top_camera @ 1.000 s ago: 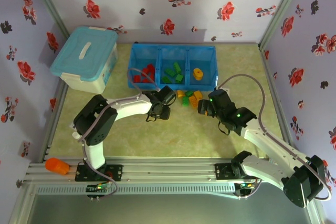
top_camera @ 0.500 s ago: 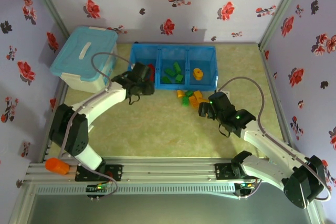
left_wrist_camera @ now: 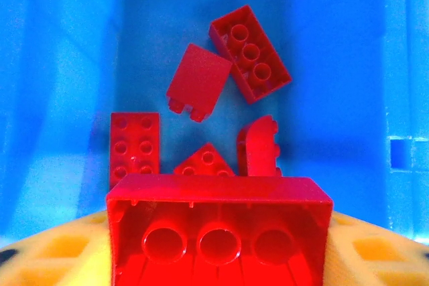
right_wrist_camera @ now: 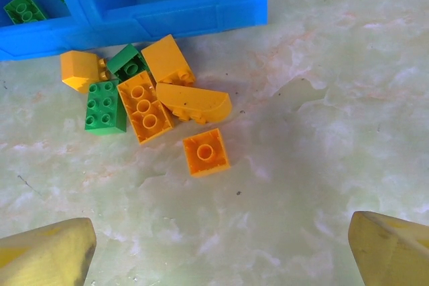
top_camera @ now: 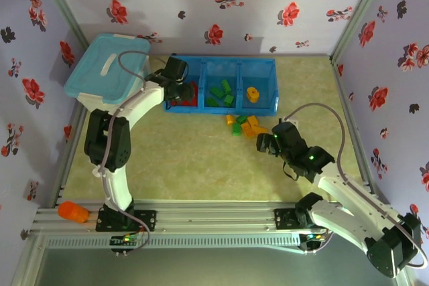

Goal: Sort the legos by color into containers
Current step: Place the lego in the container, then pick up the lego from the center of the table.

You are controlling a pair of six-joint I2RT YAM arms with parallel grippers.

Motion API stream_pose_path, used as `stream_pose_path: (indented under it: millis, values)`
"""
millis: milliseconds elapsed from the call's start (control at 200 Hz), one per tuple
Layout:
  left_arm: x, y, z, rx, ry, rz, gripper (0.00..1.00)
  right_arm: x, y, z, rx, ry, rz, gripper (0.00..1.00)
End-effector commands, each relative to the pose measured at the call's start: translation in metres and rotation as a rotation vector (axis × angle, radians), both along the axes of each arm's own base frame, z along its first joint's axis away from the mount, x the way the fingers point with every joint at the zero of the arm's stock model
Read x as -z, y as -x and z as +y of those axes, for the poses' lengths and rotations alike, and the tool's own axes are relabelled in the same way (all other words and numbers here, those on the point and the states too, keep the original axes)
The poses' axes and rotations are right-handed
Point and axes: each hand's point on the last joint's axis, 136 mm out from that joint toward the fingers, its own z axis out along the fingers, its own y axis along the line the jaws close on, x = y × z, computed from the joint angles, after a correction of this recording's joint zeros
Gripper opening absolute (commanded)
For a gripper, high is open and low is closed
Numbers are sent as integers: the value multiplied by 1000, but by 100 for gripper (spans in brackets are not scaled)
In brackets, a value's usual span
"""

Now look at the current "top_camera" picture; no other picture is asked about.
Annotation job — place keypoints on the orange plastic cylinder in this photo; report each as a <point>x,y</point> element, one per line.
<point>72,212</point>

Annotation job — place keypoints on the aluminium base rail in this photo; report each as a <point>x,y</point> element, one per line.
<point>214,215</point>

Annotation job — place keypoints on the round yellow lego piece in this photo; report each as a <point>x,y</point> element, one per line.
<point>253,94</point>

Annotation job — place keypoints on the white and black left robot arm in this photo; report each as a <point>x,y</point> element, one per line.
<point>114,138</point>

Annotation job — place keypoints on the yellow lego brick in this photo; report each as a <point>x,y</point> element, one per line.
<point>260,129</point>
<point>248,131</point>
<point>252,121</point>
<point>229,119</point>

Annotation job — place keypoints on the aluminium table side rail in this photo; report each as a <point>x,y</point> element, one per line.
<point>72,145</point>
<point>360,132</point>

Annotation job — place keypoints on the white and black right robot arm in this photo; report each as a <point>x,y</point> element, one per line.
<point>352,195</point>

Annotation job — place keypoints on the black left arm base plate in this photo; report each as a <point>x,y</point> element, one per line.
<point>149,220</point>

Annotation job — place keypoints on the aluminium frame post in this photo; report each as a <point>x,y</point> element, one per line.
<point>359,11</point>
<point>62,3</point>

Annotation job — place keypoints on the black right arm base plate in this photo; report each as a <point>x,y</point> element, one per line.
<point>281,219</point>

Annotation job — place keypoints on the blue three-compartment plastic bin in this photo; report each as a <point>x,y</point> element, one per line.
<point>218,111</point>

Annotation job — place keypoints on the green lego brick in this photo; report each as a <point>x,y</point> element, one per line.
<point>237,129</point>
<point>212,102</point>
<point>229,99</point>
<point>216,91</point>
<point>225,85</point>
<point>241,119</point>

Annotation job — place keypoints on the white storage box blue lid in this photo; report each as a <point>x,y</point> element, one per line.
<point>97,75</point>

